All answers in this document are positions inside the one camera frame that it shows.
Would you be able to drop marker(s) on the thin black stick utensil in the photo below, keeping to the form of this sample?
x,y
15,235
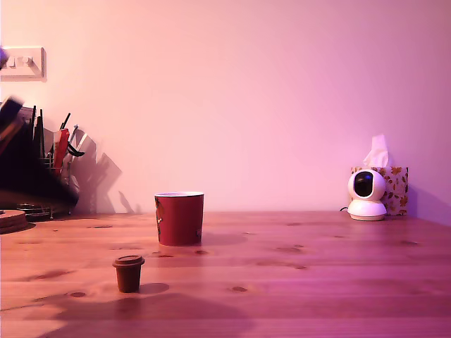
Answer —
x,y
65,120

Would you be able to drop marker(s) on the small white round camera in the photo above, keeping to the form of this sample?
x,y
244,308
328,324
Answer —
x,y
367,211

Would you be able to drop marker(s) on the white tissue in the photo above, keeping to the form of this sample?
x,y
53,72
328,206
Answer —
x,y
377,151

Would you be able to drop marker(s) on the round cork trivet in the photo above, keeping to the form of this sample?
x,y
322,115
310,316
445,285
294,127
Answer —
x,y
10,222

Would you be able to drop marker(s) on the black spatula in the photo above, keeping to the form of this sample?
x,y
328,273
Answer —
x,y
39,141

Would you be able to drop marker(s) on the red coffee cup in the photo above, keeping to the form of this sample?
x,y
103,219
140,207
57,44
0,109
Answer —
x,y
179,218

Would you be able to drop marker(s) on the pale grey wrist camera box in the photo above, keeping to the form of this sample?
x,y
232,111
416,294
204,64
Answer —
x,y
3,58

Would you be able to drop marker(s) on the white wall switch plate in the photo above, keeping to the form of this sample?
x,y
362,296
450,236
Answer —
x,y
24,74

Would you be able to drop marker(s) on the leaf print tissue box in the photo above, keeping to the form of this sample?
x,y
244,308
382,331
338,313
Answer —
x,y
399,190

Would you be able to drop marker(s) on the light brown coffee capsule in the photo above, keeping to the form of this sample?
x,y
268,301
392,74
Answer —
x,y
128,278

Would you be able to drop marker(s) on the red utensil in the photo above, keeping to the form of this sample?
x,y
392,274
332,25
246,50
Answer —
x,y
61,148

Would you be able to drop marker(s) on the metal tongs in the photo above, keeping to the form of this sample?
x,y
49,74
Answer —
x,y
77,146

